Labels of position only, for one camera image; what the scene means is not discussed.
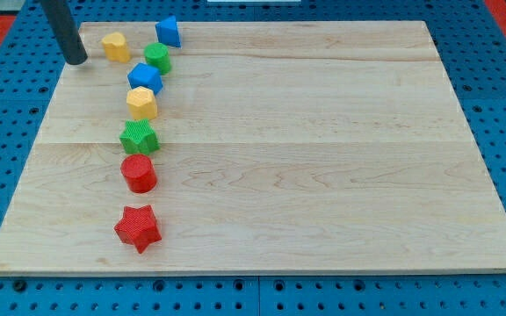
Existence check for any red circle block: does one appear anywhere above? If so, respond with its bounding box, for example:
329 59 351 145
120 154 157 193

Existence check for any green circle block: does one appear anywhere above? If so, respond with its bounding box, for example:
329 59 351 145
143 42 171 75

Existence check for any blue triangle block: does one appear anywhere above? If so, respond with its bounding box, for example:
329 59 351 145
155 16 182 48

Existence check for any yellow heart block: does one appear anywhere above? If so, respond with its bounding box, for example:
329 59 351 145
101 32 131 63

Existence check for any wooden board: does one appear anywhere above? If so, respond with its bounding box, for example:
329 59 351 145
0 20 506 277

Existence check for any green star block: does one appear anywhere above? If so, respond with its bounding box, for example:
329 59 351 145
119 118 161 155

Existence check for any yellow hexagon block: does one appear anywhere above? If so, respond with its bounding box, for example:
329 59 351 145
126 86 157 120

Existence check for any red star block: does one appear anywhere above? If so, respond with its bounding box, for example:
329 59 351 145
114 205 163 254

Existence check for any blue cube block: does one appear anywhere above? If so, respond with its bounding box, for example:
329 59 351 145
127 63 163 95

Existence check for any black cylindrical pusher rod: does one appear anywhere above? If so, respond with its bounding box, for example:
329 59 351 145
40 0 88 65

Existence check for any blue perforated base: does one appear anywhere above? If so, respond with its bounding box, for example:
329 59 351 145
0 0 506 315

